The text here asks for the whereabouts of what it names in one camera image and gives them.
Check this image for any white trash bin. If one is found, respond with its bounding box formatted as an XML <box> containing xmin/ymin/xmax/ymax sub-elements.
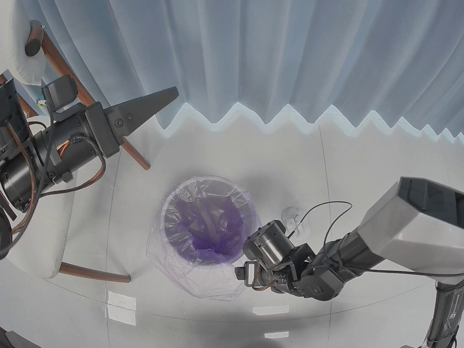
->
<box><xmin>159</xmin><ymin>175</ymin><xmax>260</xmax><ymax>296</ymax></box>

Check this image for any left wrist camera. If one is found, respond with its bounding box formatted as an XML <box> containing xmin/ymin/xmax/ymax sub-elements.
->
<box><xmin>38</xmin><ymin>76</ymin><xmax>86</xmax><ymax>122</ymax></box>

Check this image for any pale blue curtain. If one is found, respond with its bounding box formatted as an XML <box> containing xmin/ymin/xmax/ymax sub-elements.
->
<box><xmin>0</xmin><ymin>0</ymin><xmax>464</xmax><ymax>140</ymax></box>

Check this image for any purple plastic bag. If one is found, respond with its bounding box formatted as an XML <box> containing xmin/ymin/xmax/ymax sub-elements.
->
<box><xmin>146</xmin><ymin>175</ymin><xmax>261</xmax><ymax>302</ymax></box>

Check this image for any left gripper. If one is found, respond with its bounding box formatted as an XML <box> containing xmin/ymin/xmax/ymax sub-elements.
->
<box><xmin>0</xmin><ymin>87</ymin><xmax>180</xmax><ymax>210</ymax></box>

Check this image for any clear plastic wrapper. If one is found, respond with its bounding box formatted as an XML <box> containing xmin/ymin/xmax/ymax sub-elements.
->
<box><xmin>281</xmin><ymin>206</ymin><xmax>312</xmax><ymax>239</ymax></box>

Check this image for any white cushioned wooden chair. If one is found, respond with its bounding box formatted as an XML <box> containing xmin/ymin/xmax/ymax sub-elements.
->
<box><xmin>0</xmin><ymin>0</ymin><xmax>151</xmax><ymax>283</ymax></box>

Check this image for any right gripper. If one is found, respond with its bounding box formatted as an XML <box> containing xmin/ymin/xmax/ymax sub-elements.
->
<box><xmin>234</xmin><ymin>261</ymin><xmax>296</xmax><ymax>293</ymax></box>

